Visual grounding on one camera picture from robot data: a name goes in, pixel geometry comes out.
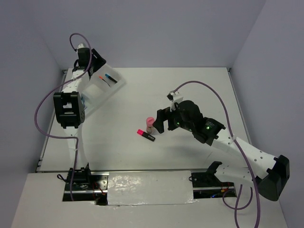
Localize blue highlighter marker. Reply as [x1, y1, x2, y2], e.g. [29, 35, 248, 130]
[105, 74, 118, 84]

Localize blue paint jar with label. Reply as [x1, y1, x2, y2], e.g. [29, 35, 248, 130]
[81, 96, 87, 110]

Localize white three-compartment plastic tray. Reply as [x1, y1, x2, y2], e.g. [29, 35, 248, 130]
[81, 64, 126, 119]

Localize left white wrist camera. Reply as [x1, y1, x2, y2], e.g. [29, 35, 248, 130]
[77, 43, 86, 49]

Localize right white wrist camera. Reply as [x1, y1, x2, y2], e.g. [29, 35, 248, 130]
[167, 90, 183, 112]

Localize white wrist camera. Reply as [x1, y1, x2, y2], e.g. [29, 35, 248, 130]
[167, 90, 183, 112]
[77, 43, 86, 49]

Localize pink glitter jar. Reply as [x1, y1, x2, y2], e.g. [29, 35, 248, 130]
[146, 117, 155, 134]

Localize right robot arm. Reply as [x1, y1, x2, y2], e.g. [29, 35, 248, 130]
[153, 100, 290, 201]

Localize silver foil cover plate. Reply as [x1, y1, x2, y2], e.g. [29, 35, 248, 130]
[107, 171, 195, 206]

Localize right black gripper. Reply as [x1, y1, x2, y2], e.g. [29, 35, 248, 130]
[152, 105, 193, 133]

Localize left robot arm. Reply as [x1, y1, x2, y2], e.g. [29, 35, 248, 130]
[53, 43, 106, 190]

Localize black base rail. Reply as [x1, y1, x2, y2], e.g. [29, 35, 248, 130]
[62, 171, 236, 206]

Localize pink highlighter marker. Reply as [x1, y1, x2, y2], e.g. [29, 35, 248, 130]
[137, 129, 155, 142]

